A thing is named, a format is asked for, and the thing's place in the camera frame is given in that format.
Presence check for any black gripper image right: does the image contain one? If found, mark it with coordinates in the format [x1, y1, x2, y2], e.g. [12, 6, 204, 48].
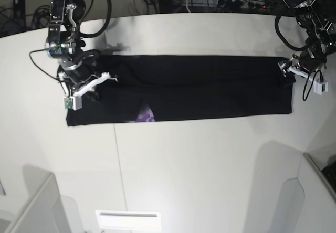
[278, 50, 327, 88]

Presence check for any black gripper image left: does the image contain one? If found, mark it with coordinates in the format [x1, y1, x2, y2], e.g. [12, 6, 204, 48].
[57, 50, 117, 102]

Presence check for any black T-shirt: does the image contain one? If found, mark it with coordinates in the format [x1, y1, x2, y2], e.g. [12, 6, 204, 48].
[66, 55, 293, 126]

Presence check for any black keyboard at right edge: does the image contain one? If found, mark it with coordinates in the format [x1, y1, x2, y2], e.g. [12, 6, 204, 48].
[322, 164, 336, 190]

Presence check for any white partition lower right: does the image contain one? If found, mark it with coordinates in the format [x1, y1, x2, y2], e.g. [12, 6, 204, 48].
[274, 154, 335, 232]

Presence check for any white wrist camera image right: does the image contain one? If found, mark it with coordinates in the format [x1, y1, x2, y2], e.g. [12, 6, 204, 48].
[287, 65, 328, 95]

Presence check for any coiled black cable on floor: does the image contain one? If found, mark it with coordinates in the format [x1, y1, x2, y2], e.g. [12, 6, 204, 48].
[30, 5, 53, 30]

